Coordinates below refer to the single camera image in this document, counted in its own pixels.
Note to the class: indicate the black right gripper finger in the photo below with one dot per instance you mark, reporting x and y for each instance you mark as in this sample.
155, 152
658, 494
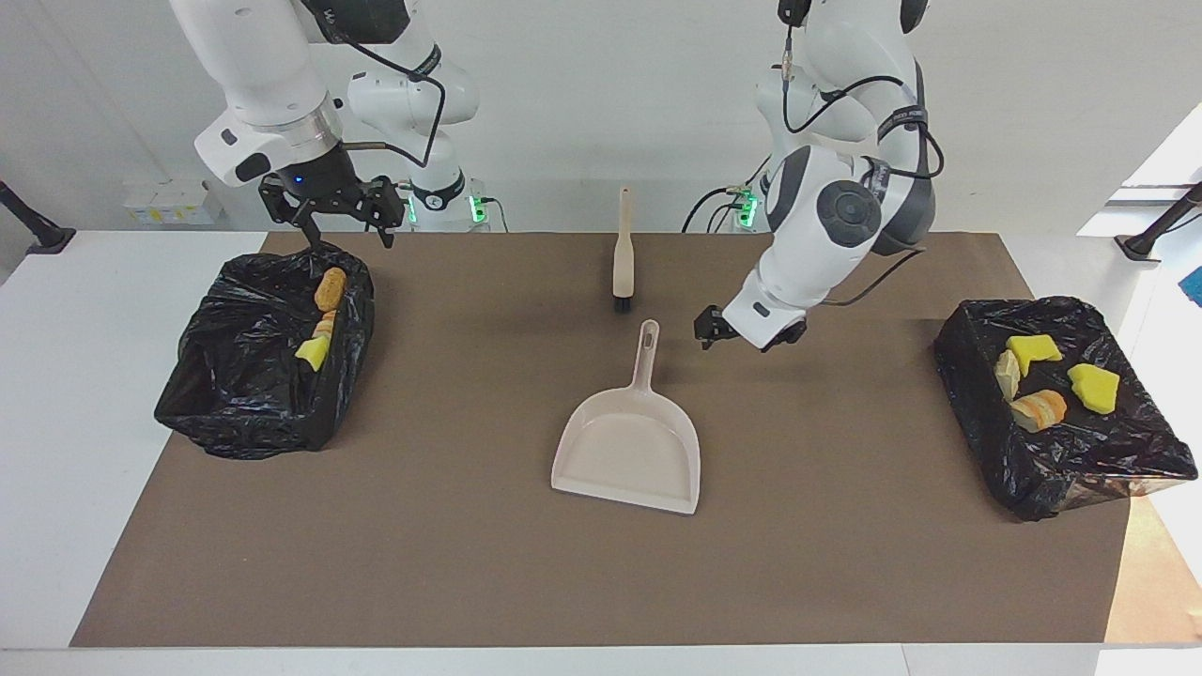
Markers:
285, 202
385, 207

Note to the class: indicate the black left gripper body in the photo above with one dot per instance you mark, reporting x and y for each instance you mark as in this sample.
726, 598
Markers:
751, 336

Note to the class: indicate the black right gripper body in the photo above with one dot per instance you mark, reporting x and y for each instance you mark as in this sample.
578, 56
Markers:
324, 178

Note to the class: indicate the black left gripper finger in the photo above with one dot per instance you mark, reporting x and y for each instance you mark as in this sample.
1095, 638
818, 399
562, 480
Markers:
787, 336
712, 329

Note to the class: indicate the orange sponge piece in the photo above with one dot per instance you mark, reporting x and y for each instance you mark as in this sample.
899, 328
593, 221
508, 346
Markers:
330, 289

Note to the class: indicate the beige brush with black bristles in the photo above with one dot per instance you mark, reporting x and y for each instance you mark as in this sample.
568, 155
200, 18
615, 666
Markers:
624, 258

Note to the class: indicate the pale yellow sponge chunk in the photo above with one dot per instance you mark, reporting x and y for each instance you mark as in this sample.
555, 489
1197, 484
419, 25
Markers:
1039, 410
326, 324
1007, 374

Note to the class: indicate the beige plastic dustpan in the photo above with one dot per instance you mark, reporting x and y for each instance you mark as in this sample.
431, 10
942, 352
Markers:
629, 455

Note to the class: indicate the green and yellow sponge piece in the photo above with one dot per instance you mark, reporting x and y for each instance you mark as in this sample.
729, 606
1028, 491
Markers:
314, 351
1033, 349

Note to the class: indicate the bright yellow sponge piece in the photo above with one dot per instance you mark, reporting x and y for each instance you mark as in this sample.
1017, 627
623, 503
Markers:
1095, 388

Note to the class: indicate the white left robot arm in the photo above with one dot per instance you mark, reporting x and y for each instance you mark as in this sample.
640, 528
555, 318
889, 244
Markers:
826, 225

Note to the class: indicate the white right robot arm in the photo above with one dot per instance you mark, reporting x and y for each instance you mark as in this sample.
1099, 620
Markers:
272, 66

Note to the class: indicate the open bin with black bag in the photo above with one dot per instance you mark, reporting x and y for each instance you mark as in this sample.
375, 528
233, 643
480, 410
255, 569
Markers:
244, 376

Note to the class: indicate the box bin with black bag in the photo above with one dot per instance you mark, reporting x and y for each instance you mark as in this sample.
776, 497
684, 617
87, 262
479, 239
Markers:
1052, 451

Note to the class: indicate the brown table mat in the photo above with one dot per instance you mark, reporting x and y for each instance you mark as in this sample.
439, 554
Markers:
601, 582

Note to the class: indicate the teal object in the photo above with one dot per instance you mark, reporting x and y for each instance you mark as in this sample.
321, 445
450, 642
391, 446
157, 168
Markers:
1194, 286

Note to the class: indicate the tan cardboard sheet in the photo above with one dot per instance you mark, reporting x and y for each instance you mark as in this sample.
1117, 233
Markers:
1160, 573

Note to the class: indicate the white wall socket boxes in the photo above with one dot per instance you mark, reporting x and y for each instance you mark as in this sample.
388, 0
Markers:
174, 203

